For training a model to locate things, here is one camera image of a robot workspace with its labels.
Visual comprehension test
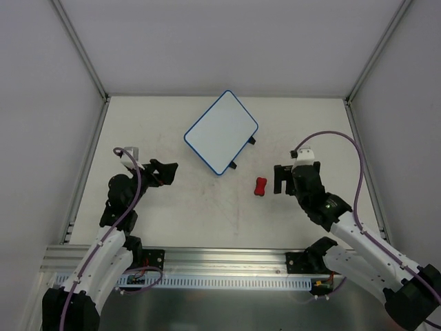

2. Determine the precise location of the red bone-shaped eraser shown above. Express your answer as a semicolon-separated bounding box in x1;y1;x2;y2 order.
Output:
254;177;267;197

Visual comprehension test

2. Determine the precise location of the blue framed whiteboard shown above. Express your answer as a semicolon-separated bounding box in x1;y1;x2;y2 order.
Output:
183;90;259;176

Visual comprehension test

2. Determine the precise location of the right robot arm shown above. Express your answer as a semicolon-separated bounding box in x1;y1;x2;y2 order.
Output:
274;161;440;330

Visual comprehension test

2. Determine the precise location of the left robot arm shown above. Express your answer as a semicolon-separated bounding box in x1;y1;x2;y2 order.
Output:
42;159;178;330

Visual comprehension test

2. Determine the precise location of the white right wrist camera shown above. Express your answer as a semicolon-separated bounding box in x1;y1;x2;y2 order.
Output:
290;146;315;168

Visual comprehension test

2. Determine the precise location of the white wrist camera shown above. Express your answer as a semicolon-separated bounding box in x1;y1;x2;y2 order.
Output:
290;146;315;168
120;146;144;170

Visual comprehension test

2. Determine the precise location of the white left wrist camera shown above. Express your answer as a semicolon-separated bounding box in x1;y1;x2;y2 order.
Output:
120;146;144;170

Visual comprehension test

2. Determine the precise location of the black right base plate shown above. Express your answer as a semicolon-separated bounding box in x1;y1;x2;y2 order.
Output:
285;251;330;274

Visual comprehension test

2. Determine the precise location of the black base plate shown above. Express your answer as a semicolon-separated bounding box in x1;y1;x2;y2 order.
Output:
285;251;330;274
139;248;165;270

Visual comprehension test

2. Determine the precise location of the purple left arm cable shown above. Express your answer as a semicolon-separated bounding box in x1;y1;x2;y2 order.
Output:
58;146;165;331

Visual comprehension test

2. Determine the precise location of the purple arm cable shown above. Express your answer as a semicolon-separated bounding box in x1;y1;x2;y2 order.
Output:
58;146;165;331
291;130;441;330

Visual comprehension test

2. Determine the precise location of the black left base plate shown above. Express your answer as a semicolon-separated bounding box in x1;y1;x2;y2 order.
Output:
139;248;165;270

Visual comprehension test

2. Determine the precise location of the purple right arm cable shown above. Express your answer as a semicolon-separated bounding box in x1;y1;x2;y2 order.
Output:
291;130;441;330

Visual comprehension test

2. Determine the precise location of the white slotted cable duct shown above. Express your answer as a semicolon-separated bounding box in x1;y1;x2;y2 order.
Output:
54;273;345;291

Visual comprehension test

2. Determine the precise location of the aluminium mounting rail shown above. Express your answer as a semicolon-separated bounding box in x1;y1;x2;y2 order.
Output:
40;245;304;276

